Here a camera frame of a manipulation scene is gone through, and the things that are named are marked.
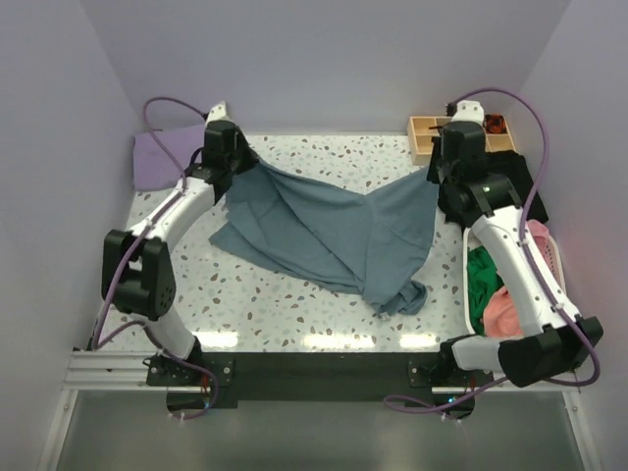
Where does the blue t-shirt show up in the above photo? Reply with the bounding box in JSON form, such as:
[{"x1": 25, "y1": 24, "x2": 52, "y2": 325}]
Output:
[{"x1": 210, "y1": 162, "x2": 438, "y2": 315}]

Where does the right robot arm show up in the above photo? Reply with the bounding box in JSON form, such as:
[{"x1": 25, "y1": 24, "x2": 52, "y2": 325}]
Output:
[{"x1": 428, "y1": 121, "x2": 603, "y2": 388}]

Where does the black folded garment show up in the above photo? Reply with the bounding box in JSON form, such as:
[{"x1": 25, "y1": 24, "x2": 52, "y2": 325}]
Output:
[{"x1": 487, "y1": 150, "x2": 550, "y2": 224}]

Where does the orange black scrunchie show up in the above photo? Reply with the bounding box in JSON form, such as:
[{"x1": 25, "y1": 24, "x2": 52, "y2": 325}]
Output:
[{"x1": 485, "y1": 114, "x2": 508, "y2": 134}]

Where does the green garment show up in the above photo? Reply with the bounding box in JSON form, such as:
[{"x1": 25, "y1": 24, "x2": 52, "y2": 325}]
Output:
[{"x1": 466, "y1": 246, "x2": 503, "y2": 335}]

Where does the folded purple t-shirt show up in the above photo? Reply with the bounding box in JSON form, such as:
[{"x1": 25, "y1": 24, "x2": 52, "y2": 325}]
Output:
[{"x1": 132, "y1": 125, "x2": 204, "y2": 191}]

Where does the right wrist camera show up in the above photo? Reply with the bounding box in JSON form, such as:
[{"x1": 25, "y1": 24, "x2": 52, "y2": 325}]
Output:
[{"x1": 446, "y1": 99, "x2": 485, "y2": 126}]

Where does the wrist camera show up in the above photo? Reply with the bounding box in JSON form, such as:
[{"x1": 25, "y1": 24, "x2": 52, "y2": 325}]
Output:
[
  {"x1": 204, "y1": 101, "x2": 232, "y2": 128},
  {"x1": 446, "y1": 99, "x2": 485, "y2": 126}
]

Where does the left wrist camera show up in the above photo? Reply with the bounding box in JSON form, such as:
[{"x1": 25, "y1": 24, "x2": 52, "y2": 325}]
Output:
[{"x1": 204, "y1": 101, "x2": 232, "y2": 128}]

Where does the pink t-shirt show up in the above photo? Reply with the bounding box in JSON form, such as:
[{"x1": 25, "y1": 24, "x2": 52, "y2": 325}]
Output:
[{"x1": 482, "y1": 220, "x2": 550, "y2": 338}]

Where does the wooden compartment tray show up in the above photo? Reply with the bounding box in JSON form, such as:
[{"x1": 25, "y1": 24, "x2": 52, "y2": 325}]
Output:
[{"x1": 407, "y1": 116, "x2": 516, "y2": 167}]

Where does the white perforated laundry basket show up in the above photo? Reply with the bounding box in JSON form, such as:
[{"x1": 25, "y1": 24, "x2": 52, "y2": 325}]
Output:
[{"x1": 460, "y1": 225, "x2": 571, "y2": 340}]

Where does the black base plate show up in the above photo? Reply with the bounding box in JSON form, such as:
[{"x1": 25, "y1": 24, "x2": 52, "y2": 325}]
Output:
[{"x1": 142, "y1": 352, "x2": 493, "y2": 412}]

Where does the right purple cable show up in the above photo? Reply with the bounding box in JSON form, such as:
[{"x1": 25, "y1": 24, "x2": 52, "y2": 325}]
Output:
[{"x1": 382, "y1": 87, "x2": 602, "y2": 416}]

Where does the aluminium rail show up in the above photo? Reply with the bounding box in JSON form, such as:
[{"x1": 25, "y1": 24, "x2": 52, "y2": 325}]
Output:
[{"x1": 62, "y1": 351, "x2": 152, "y2": 392}]

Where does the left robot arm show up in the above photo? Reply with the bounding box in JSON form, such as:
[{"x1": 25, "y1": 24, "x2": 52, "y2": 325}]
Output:
[{"x1": 92, "y1": 118, "x2": 258, "y2": 385}]

